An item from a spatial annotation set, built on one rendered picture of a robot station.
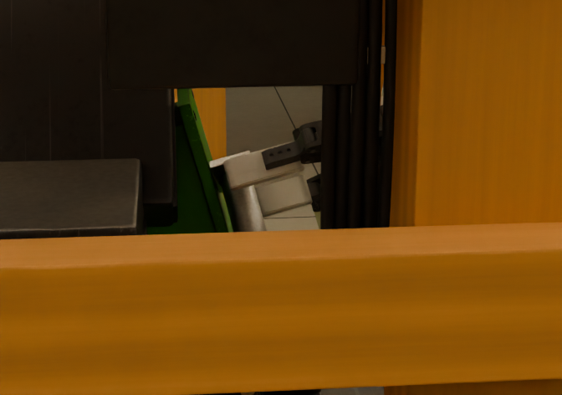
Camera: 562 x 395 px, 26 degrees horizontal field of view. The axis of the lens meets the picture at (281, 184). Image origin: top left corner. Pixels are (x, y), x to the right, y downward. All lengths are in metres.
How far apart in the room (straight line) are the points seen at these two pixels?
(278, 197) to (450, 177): 0.41
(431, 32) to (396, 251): 0.14
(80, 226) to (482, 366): 0.31
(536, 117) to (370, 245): 0.14
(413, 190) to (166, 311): 0.18
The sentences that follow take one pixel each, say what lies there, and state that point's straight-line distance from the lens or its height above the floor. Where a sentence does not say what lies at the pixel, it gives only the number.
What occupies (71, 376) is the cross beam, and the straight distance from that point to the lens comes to 0.76.
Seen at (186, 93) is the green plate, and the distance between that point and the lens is 1.15.
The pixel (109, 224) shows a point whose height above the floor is 1.24.
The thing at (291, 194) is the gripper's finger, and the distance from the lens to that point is 1.17.
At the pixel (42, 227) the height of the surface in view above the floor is 1.24.
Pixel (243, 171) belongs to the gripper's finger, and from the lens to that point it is 1.11.
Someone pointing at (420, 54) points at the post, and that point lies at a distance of 0.76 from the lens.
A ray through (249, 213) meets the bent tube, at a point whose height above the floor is 1.17.
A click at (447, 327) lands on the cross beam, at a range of 0.77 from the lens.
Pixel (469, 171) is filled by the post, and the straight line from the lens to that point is 0.79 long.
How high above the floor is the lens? 1.54
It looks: 18 degrees down
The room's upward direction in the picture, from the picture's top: straight up
